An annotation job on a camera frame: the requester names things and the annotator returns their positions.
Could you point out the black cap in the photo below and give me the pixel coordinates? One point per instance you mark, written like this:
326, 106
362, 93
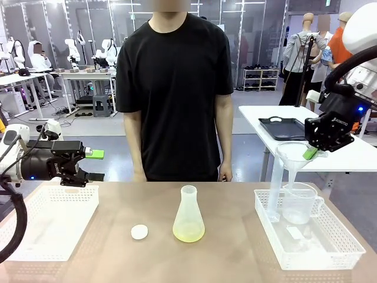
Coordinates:
23, 72

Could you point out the long white workbench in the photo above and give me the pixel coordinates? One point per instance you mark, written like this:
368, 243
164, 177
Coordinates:
85, 75

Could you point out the person's right forearm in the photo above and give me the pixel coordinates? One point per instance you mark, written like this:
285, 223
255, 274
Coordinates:
134, 138

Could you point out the white round flask cap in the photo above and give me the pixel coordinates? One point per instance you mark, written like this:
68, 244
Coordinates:
139, 232

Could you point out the person's right hand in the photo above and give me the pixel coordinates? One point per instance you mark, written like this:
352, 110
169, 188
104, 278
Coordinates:
139, 177

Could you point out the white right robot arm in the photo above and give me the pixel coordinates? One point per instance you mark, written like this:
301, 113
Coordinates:
360, 26

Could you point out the empty white perforated basket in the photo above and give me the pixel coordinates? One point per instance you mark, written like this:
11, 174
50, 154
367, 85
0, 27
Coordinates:
47, 224

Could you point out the translucent plastic funnel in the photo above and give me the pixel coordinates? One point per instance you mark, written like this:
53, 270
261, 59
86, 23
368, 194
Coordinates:
291, 159

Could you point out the seated person in white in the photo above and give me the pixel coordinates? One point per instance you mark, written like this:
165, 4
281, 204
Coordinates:
39, 62

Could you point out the wooden shoe rack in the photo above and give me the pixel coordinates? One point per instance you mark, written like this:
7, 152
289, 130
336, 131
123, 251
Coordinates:
260, 79

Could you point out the white perforated labware basket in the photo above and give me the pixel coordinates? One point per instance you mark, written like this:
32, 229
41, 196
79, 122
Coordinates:
312, 262

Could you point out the grey plastic stool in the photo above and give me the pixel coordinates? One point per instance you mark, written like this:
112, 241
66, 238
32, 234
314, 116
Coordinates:
101, 106

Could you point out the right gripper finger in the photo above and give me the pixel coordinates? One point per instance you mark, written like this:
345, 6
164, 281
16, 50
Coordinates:
310, 153
322, 153

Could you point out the black camera tripod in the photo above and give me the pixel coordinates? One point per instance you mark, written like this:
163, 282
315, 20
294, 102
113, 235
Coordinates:
306, 65

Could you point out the clear plastic measuring beaker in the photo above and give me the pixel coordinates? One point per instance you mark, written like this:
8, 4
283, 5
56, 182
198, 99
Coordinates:
297, 206

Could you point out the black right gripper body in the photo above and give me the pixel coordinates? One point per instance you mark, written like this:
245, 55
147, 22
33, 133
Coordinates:
338, 129

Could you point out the person's left hand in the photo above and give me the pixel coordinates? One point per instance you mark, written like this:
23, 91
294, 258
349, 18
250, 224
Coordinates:
226, 172

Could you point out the mannequin in orange shirt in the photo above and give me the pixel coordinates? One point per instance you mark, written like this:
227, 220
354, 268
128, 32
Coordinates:
338, 44

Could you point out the clear bag with white label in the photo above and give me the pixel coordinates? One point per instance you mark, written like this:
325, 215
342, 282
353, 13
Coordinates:
294, 233

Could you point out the translucent plastic graduated cylinder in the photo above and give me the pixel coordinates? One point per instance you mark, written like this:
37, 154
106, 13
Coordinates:
275, 188

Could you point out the translucent plastic Erlenmeyer flask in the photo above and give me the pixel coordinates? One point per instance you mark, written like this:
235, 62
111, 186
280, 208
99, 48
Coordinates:
188, 218

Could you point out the person in black t-shirt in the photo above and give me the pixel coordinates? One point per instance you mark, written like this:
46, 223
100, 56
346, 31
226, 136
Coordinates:
173, 88

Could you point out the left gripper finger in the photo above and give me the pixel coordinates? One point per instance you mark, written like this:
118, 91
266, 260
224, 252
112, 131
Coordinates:
94, 177
95, 154

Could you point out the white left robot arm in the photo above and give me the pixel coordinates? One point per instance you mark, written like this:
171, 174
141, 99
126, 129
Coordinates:
11, 147

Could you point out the black plastic tray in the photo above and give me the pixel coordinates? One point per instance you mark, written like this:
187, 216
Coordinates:
284, 128

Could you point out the mannequin in grey shirt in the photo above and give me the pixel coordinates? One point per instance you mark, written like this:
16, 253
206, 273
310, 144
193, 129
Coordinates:
303, 50

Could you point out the standing person in white top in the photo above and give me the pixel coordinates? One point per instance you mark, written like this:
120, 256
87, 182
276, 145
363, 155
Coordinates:
321, 53

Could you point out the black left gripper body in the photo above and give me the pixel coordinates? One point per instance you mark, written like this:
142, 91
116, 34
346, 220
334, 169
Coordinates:
44, 159

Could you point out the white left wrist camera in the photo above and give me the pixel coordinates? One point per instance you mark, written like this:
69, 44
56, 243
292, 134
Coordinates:
54, 129

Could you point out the white desk with black cap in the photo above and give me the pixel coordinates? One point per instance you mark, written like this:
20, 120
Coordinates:
17, 79

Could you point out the person's left forearm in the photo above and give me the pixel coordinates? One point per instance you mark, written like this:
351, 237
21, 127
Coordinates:
225, 126

